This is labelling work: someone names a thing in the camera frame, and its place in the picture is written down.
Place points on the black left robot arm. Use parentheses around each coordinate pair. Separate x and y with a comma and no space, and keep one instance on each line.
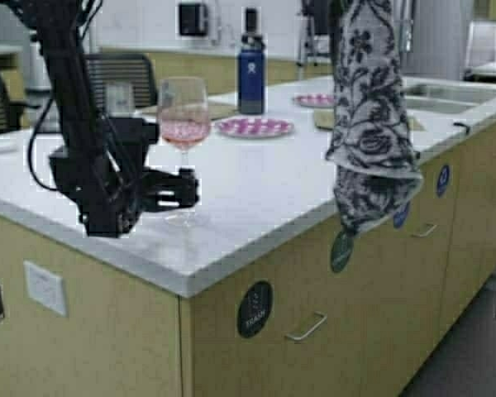
(57,25)

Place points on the black round trash sticker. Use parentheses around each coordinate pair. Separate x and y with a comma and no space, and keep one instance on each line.
(255,309)

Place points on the far pink checkered plate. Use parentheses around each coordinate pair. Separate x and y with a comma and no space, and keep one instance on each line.
(314,100)

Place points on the wine glass with pink liquid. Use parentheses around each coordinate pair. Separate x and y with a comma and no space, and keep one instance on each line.
(183,115)

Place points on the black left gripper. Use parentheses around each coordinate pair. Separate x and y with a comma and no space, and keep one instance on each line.
(102,177)

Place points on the green round sticker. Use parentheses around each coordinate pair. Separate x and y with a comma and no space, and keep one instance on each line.
(341,251)

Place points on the island stainless sink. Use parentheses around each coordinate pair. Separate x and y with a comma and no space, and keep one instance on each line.
(446,99)

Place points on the black mesh office chair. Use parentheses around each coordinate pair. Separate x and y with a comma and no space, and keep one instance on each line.
(127,67)

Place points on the white island outlet plate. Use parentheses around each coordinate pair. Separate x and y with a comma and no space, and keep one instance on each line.
(46,288)

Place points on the black white floral cloth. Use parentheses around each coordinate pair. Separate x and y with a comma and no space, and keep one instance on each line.
(376,168)

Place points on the blue insulated water bottle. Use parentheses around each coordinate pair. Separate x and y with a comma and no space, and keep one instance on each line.
(251,66)

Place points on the pink checkered plate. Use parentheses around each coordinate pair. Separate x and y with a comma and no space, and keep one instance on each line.
(254,127)
(314,100)

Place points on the blue round sticker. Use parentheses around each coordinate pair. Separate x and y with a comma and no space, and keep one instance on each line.
(443,180)

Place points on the near pink checkered plate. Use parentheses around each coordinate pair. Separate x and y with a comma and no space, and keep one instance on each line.
(254,127)

